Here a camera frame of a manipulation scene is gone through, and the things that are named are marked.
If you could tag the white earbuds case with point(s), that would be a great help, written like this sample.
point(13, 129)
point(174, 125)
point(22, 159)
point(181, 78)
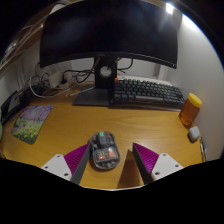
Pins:
point(194, 133)

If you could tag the black desktop stand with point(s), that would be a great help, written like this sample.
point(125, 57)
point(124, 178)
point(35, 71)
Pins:
point(8, 116)

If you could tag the dark mechanical keyboard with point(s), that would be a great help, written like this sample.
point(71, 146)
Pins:
point(148, 93)

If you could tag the transparent computer mouse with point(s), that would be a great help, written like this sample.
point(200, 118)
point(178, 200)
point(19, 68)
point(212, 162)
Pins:
point(105, 151)

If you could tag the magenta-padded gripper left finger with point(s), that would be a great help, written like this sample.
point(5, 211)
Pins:
point(60, 165)

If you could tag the white power strip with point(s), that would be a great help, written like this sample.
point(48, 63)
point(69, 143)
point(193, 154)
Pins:
point(61, 80)

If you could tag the black curved monitor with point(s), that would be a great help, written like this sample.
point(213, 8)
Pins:
point(110, 31)

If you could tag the pale green rounded object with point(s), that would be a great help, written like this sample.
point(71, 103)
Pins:
point(1, 130)

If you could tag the bright light bar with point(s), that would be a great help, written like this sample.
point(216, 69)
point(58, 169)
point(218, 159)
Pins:
point(170, 8)

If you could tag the silver mini computer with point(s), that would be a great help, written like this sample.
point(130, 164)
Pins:
point(14, 103)

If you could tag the dark slim pen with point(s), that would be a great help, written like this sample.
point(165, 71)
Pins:
point(203, 150)

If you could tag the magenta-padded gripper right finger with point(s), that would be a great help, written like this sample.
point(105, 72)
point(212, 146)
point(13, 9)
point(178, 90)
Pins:
point(165, 165)

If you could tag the landscape print mouse pad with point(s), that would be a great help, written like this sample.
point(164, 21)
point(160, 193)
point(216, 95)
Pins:
point(30, 124)

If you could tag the amber bottle with yellow lid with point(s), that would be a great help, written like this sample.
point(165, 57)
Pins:
point(190, 111)

